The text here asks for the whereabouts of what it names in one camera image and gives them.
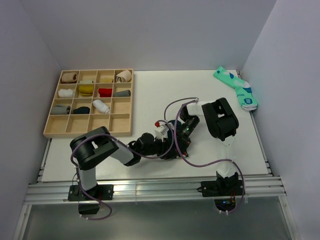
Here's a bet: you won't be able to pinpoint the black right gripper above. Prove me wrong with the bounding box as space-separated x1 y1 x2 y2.
172 115 200 157

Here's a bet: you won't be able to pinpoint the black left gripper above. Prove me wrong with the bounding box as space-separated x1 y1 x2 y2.
140 135 178 160

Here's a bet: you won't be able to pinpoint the white sock black stripes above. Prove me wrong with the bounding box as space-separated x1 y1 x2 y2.
92 99 110 114

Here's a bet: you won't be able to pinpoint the dark green reindeer sock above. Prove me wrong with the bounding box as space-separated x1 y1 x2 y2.
167 119 182 140

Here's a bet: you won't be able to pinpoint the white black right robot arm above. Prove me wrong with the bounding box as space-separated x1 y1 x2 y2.
172 97 242 195

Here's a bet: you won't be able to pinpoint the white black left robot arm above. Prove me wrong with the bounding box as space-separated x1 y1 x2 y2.
69 126 178 200

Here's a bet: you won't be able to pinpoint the dark grey rolled sock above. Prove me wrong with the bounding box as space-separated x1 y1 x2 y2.
113 89 131 98

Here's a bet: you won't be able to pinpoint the mint green patterned sock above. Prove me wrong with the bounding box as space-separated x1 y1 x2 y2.
213 66 258 112

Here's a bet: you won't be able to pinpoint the red rolled sock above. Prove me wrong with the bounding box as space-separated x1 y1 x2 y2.
98 88 113 98

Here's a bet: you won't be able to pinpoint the cream brown rolled sock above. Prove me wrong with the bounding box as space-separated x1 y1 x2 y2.
115 70 132 83

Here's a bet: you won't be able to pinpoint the dark navy rolled sock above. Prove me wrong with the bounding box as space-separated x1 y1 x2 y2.
72 106 90 115

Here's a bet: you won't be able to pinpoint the wooden compartment tray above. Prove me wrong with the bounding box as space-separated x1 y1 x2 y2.
43 68 134 138

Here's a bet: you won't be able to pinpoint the mustard yellow rolled sock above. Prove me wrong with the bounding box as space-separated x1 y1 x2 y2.
78 85 94 97

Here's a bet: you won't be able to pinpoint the pale green rolled sock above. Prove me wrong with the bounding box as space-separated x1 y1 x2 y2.
79 79 94 84

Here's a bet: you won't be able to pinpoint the white rolled sock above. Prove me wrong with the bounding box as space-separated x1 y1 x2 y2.
58 88 75 98

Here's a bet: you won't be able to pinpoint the beige rolled sock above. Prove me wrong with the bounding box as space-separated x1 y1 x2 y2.
60 72 78 84

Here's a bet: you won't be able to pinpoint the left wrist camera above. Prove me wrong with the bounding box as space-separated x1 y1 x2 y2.
154 122 169 140

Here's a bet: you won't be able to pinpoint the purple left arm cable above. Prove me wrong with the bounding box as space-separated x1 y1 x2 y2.
69 121 181 221

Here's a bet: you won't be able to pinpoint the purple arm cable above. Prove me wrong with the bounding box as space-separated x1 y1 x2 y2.
69 121 181 221
163 97 247 216

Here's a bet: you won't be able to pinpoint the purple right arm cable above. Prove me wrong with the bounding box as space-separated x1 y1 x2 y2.
163 97 247 216

